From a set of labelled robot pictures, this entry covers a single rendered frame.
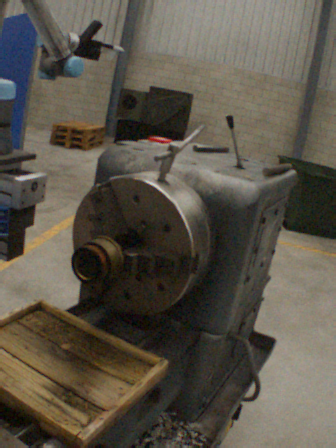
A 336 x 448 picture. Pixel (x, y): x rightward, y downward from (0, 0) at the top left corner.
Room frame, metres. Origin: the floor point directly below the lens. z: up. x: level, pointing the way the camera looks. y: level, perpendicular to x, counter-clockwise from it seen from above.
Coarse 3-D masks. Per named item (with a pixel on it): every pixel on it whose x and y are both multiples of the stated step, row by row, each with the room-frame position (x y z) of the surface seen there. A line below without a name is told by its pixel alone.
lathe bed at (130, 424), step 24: (72, 312) 0.94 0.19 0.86; (96, 312) 0.95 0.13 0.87; (120, 312) 1.00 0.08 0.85; (120, 336) 0.91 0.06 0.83; (144, 336) 0.92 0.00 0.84; (168, 336) 0.94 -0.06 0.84; (192, 336) 0.93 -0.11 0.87; (168, 360) 0.80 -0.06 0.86; (168, 384) 0.86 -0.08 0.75; (0, 408) 0.62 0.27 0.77; (144, 408) 0.79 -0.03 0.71; (24, 432) 0.49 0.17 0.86; (120, 432) 0.65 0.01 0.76
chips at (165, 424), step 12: (156, 420) 0.92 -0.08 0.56; (168, 420) 0.92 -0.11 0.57; (144, 432) 0.87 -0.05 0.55; (156, 432) 0.84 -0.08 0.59; (168, 432) 0.88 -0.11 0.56; (180, 432) 0.87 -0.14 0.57; (192, 432) 0.87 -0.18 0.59; (144, 444) 0.83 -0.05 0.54; (156, 444) 0.76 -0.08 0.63; (168, 444) 0.80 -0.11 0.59; (180, 444) 0.80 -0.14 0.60; (192, 444) 0.85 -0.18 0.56; (204, 444) 0.86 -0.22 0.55
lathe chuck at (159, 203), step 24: (120, 192) 0.90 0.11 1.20; (144, 192) 0.88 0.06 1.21; (168, 192) 0.87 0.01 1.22; (144, 216) 0.87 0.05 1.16; (168, 216) 0.85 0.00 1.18; (192, 216) 0.87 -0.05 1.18; (72, 240) 0.94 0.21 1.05; (120, 240) 0.94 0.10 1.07; (144, 240) 0.87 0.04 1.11; (168, 240) 0.85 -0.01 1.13; (192, 240) 0.83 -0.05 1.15; (120, 288) 0.88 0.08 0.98; (144, 288) 0.86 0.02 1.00; (168, 288) 0.84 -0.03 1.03; (192, 288) 0.88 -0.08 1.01; (144, 312) 0.86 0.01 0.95
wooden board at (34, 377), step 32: (0, 320) 0.75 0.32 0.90; (32, 320) 0.81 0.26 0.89; (64, 320) 0.84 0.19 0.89; (0, 352) 0.66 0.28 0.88; (32, 352) 0.69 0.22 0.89; (64, 352) 0.72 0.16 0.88; (96, 352) 0.75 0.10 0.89; (128, 352) 0.77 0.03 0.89; (0, 384) 0.55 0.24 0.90; (32, 384) 0.60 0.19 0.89; (64, 384) 0.62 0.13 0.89; (96, 384) 0.64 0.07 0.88; (128, 384) 0.66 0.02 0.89; (32, 416) 0.52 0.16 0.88; (64, 416) 0.53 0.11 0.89
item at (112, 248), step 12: (96, 240) 0.79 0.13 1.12; (108, 240) 0.80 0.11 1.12; (84, 252) 0.75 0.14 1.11; (96, 252) 0.75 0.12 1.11; (108, 252) 0.76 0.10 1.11; (120, 252) 0.78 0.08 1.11; (72, 264) 0.76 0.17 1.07; (84, 264) 0.79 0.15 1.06; (96, 264) 0.74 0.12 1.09; (108, 264) 0.76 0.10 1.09; (120, 264) 0.78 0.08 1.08; (84, 276) 0.75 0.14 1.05; (96, 276) 0.73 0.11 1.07; (108, 276) 0.76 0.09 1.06
